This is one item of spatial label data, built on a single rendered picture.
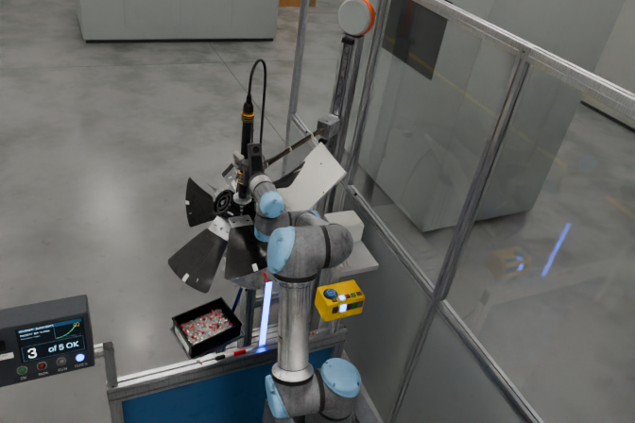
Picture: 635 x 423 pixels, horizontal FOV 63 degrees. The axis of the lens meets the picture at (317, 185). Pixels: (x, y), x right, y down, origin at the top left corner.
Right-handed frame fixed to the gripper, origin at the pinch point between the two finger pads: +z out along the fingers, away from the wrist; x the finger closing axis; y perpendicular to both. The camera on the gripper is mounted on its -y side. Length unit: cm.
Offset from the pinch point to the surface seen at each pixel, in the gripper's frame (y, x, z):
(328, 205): 59, 59, 33
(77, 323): 27, -60, -43
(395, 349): 98, 70, -34
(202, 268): 52, -15, -5
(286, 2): 148, 301, 734
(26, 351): 33, -74, -45
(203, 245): 45.0, -13.9, 1.0
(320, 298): 45, 21, -39
